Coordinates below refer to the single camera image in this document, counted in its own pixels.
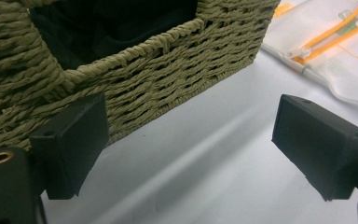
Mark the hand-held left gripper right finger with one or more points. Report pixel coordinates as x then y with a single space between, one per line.
320 146

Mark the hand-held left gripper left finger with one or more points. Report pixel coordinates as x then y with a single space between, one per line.
70 146

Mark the white leaf-print laundry bag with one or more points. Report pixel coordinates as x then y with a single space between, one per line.
332 53

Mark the green woven basket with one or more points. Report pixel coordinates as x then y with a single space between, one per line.
155 81

